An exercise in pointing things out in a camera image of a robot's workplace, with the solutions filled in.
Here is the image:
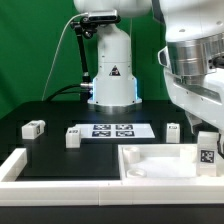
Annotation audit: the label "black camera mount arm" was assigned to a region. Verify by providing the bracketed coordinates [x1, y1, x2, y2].
[70, 19, 98, 84]

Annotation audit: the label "grey mounted camera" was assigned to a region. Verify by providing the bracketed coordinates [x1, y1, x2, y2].
[83, 10, 120, 24]

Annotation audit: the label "white camera cable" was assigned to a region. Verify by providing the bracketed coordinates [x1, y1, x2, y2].
[41, 12, 90, 101]

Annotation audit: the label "black base cables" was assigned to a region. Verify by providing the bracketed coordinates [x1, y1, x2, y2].
[44, 82, 94, 102]

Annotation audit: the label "white square tabletop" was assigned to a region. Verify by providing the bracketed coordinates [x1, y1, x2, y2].
[118, 144, 197, 179]

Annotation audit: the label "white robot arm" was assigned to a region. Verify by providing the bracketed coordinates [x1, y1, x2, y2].
[73, 0, 224, 133]

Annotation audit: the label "white U-shaped obstacle fence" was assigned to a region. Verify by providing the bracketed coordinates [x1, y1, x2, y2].
[0, 148, 224, 206]

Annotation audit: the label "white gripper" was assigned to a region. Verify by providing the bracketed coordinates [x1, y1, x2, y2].
[164, 71, 224, 134]

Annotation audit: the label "white apriltag base sheet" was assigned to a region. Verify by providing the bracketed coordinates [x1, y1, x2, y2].
[75, 123, 155, 139]

